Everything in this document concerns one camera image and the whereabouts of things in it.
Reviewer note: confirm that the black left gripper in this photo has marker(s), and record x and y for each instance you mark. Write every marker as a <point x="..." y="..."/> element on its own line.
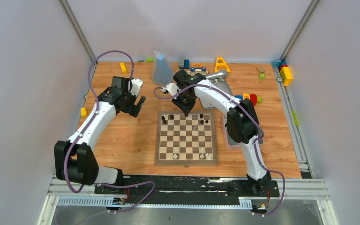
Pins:
<point x="130" y="103"/>

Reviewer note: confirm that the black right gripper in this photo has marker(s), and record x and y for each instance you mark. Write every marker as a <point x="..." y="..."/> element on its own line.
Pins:
<point x="186" y="108"/>

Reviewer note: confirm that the grey tray white pieces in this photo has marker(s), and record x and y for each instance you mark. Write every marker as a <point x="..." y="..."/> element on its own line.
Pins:
<point x="215" y="95"/>

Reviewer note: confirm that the wooden chess board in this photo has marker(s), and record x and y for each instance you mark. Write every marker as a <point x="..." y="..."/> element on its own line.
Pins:
<point x="186" y="140"/>

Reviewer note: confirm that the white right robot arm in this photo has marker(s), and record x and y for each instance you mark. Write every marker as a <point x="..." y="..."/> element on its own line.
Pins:
<point x="242" y="124"/>

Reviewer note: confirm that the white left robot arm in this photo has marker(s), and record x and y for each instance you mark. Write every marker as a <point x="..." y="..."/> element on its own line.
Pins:
<point x="74" y="157"/>

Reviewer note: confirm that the blue white toy car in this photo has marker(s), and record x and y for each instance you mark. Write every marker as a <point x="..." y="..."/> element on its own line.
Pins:
<point x="197" y="68"/>

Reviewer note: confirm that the clear blue plastic bag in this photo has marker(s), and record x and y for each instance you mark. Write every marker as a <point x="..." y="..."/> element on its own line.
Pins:
<point x="162" y="70"/>

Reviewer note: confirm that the blue grey lego block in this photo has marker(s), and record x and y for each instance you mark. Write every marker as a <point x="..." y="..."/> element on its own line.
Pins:
<point x="183" y="63"/>

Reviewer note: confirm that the silver metal cylinder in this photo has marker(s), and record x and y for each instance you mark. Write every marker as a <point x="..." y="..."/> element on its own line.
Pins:
<point x="221" y="74"/>

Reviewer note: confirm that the yellow triangular toy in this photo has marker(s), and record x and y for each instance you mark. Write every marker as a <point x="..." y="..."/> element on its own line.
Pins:
<point x="221" y="64"/>

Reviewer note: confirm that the yellow cube at left edge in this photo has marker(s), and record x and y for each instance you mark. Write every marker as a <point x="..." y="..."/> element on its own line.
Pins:
<point x="84" y="112"/>

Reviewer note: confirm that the blue yellow red toy blocks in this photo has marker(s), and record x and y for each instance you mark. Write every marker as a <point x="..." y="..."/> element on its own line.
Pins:
<point x="255" y="99"/>

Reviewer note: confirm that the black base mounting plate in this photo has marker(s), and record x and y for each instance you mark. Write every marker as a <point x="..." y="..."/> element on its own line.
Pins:
<point x="186" y="190"/>

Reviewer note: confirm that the stacked coloured duplo blocks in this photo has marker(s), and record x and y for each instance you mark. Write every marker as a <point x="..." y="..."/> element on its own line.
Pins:
<point x="284" y="71"/>

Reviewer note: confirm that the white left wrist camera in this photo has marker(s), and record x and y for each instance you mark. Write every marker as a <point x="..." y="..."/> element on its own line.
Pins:
<point x="136" y="85"/>

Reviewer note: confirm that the yellow block by wall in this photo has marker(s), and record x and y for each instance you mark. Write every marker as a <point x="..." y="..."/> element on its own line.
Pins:
<point x="123" y="68"/>

